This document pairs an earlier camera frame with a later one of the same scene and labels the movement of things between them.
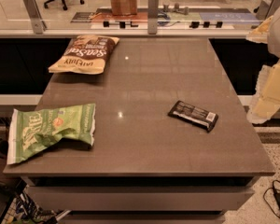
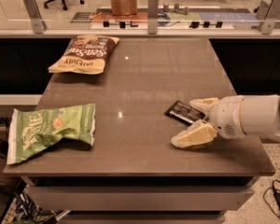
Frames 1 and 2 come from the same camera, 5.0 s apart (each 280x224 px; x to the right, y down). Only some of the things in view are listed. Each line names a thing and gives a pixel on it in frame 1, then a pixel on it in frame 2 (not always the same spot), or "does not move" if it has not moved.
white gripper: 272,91 to 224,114
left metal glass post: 34,11 does not move
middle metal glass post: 152,12 does not move
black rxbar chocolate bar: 194,116 does not move
